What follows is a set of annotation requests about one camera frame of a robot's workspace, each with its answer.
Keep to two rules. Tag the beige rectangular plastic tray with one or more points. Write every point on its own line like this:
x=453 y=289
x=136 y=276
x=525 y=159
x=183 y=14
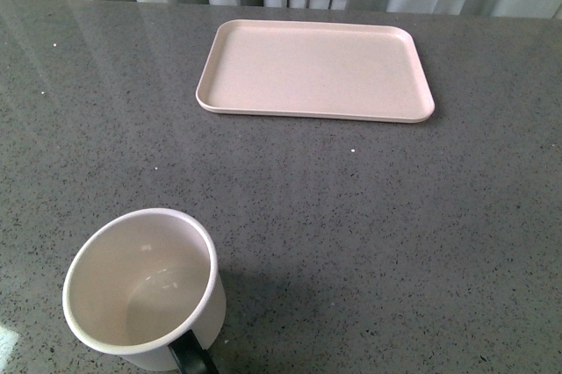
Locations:
x=315 y=70

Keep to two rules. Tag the white mug with black handle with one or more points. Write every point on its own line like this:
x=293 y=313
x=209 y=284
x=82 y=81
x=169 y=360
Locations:
x=146 y=287

